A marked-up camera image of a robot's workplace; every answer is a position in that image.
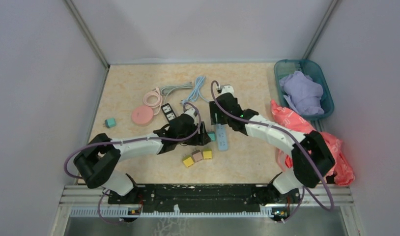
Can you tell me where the green USB charger plug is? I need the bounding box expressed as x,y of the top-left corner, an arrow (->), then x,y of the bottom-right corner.
207,131 -> 216,142

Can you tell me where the yellow charger plug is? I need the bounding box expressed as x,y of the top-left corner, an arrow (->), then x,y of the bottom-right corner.
202,149 -> 213,160
182,155 -> 195,168

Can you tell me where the light blue power strip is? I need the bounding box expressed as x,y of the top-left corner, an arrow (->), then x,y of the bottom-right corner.
215,124 -> 229,151

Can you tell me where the teal USB charger plug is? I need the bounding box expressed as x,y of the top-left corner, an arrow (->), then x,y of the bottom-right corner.
104,118 -> 116,128

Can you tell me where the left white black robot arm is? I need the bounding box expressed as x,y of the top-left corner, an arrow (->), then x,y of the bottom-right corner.
73,114 -> 211,204

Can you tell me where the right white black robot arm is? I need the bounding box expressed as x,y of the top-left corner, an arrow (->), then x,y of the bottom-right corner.
209,92 -> 335,203

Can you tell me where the pink brown charger plug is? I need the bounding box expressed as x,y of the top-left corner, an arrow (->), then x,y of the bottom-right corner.
191,150 -> 203,163

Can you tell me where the black power strip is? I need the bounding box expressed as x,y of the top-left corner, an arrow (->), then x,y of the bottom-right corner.
160,103 -> 177,122

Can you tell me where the teal plastic basket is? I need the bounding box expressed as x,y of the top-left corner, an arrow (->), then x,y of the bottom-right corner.
274,59 -> 334,121

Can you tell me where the lavender cloth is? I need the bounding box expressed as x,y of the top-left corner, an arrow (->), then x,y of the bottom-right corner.
279,71 -> 325,116

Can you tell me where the red patterned plastic bag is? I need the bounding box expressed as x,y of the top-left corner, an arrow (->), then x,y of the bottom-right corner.
267,99 -> 355,186

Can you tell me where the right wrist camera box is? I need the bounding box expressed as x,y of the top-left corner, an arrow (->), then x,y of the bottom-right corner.
218,85 -> 234,96

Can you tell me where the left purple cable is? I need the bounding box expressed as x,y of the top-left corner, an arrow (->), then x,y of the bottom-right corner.
63,102 -> 201,225

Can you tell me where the purple cable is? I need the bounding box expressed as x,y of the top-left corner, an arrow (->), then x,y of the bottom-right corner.
210,80 -> 335,225
63,102 -> 201,225

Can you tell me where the grey cord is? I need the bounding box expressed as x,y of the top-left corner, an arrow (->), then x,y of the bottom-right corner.
160,82 -> 194,97

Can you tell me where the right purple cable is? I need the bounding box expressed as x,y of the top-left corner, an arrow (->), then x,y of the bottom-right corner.
210,80 -> 335,225

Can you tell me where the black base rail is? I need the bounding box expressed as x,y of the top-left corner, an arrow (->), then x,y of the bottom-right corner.
108,184 -> 300,213

